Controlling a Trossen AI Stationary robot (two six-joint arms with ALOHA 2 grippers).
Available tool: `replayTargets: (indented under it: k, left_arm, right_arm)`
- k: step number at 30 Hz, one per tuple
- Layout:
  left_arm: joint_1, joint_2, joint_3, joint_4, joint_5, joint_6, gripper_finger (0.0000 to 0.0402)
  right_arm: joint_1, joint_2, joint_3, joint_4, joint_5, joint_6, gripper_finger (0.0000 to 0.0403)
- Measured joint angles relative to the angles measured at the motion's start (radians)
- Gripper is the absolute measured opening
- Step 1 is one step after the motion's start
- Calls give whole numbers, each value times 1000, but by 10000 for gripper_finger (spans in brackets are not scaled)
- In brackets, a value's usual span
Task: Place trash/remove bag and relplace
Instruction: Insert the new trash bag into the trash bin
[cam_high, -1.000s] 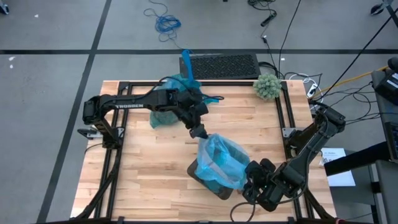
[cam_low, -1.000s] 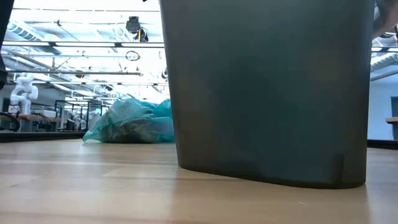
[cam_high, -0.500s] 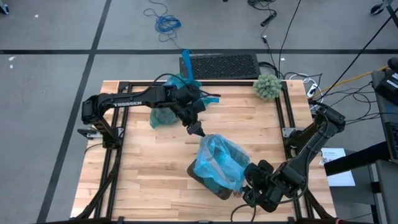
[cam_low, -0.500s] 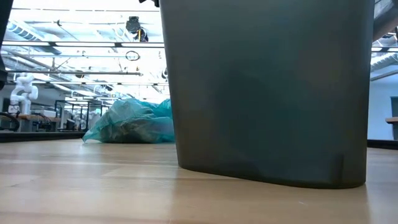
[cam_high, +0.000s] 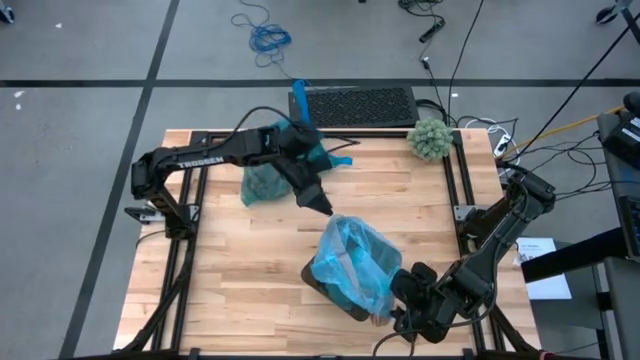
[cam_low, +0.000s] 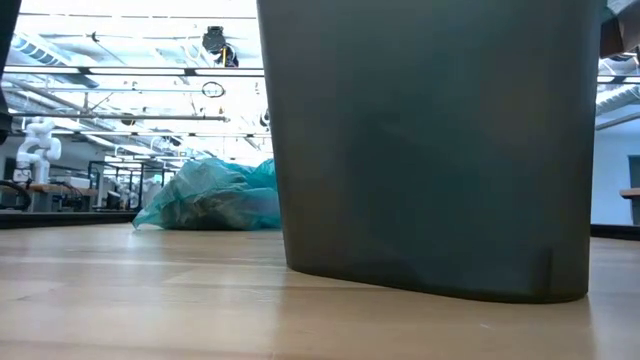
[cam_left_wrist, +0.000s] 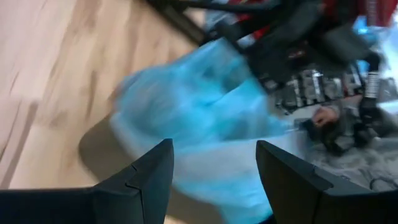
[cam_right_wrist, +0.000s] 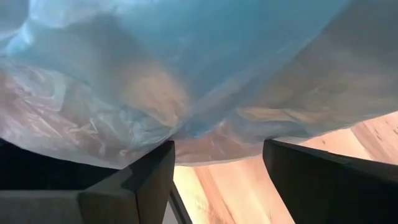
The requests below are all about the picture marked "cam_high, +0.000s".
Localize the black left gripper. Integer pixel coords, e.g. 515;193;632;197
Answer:
272;153;335;218

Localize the light blue plastic bag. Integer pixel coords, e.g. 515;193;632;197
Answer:
309;213;404;321

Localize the yellow floor cable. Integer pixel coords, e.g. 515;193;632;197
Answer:
514;105;626;150

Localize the black desk device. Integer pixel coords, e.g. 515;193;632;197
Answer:
597;92;640;171

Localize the grey control box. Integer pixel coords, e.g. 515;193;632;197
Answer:
529;254;640;360

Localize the black floor cable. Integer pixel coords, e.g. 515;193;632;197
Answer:
447;0;486;97

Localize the teal trash bag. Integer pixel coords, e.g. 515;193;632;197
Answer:
239;79;354;209

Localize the green fuzzy ball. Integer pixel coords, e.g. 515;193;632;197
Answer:
406;118;455;162

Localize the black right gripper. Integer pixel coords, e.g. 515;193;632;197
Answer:
388;262;454;346

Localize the black arm base cable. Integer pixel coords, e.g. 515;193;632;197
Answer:
135;228;171;249

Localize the black trash bin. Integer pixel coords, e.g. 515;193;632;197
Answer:
299;254;374;324

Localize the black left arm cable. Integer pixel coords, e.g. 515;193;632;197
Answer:
232;105;362;154

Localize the black keyboard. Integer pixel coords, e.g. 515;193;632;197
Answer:
618;194;640;262

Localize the long black diagonal cable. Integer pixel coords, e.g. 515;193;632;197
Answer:
519;19;640;151

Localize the blue coiled cable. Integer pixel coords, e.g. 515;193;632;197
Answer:
230;0;314;87

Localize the black monitor panel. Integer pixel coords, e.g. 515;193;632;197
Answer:
519;227;630;285

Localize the black cable bundle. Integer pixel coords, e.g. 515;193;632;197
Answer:
398;0;447;22

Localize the white paper sheet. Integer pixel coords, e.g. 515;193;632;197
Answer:
512;237;574;301

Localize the black power strip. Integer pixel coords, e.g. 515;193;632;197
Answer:
418;19;447;44

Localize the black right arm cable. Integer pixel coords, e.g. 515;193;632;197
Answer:
371;279;501;360

